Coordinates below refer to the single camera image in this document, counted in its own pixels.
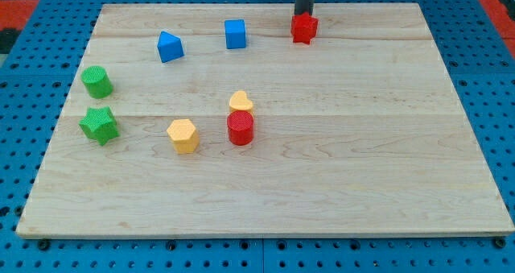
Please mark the green star block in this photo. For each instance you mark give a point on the green star block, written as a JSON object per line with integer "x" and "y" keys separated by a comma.
{"x": 99, "y": 124}

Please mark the green cylinder block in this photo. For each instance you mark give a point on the green cylinder block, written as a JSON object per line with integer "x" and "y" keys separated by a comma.
{"x": 96, "y": 82}

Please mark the light wooden board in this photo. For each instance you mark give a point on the light wooden board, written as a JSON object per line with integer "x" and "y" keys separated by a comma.
{"x": 359, "y": 134}

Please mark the red star block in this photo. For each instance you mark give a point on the red star block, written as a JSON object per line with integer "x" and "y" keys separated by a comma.
{"x": 303, "y": 28}

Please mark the blue cube block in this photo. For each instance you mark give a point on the blue cube block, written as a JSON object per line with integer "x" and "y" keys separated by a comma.
{"x": 235, "y": 33}

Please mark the yellow heart block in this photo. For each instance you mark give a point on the yellow heart block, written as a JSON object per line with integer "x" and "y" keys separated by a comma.
{"x": 239, "y": 101}

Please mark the red cylinder block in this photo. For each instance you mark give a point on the red cylinder block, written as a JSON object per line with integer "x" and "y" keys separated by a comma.
{"x": 240, "y": 127}

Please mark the yellow hexagon block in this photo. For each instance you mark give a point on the yellow hexagon block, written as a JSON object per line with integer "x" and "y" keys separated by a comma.
{"x": 183, "y": 135}

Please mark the blue triangle block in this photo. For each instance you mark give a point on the blue triangle block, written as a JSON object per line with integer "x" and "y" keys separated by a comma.
{"x": 169, "y": 47}

